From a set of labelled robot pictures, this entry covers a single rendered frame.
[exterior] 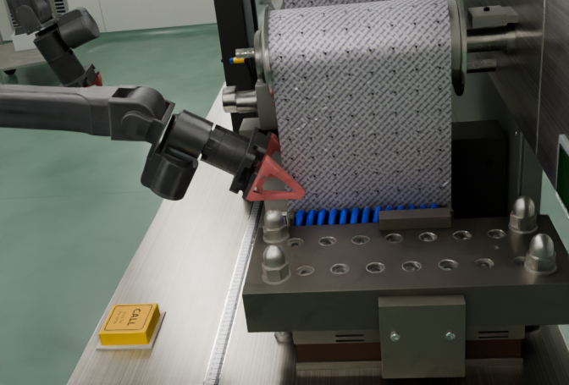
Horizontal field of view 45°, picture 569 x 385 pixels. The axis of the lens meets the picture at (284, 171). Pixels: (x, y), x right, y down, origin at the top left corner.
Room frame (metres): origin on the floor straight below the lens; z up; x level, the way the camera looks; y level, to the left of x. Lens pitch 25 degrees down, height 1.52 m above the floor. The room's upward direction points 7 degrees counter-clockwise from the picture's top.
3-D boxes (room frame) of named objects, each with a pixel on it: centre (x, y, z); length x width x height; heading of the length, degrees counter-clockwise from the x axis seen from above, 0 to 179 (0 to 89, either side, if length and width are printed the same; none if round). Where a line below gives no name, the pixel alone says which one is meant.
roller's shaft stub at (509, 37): (0.91, -0.29, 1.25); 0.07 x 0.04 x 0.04; 82
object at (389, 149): (0.87, -0.11, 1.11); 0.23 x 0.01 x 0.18; 82
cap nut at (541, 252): (0.68, -0.29, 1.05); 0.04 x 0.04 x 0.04
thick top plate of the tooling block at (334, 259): (0.75, -0.14, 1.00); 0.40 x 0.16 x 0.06; 82
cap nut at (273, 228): (0.82, 0.02, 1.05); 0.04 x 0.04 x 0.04
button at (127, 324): (0.82, 0.25, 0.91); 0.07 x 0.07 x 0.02; 82
